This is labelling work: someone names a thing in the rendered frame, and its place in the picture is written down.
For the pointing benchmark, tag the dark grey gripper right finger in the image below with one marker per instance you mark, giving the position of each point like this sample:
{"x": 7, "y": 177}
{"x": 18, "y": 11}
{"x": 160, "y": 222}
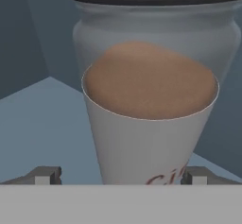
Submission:
{"x": 198, "y": 175}

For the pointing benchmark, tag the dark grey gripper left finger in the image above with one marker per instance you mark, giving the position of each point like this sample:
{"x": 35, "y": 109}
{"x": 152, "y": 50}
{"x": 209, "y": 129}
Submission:
{"x": 44, "y": 175}

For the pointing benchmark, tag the cinnamon jar with white label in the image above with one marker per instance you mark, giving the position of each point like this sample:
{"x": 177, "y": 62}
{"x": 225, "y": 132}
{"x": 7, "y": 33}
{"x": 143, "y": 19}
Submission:
{"x": 148, "y": 108}

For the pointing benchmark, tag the blue-grey cabinet shelf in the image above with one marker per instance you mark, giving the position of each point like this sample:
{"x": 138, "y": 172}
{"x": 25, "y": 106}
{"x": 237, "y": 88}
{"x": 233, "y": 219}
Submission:
{"x": 44, "y": 130}

